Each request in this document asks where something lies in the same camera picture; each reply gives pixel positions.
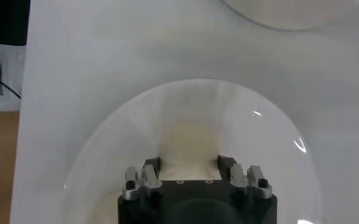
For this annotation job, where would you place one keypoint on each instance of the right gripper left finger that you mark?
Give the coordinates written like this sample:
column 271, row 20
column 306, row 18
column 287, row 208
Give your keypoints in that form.
column 142, row 182

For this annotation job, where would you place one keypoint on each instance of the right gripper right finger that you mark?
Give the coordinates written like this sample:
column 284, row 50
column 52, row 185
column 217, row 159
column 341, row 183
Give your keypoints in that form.
column 249, row 182

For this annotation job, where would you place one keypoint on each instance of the white steamed baozi bun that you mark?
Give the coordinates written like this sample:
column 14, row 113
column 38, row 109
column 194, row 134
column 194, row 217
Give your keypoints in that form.
column 189, row 152

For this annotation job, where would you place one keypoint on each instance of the white grey robot base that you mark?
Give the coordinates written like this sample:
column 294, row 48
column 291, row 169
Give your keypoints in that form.
column 2, row 103

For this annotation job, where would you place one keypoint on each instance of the round white plate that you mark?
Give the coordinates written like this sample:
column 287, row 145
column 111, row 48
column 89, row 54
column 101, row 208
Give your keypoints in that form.
column 258, row 152

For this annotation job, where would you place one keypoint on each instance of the cream electric cooker base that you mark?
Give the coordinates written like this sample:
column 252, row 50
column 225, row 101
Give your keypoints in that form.
column 289, row 12

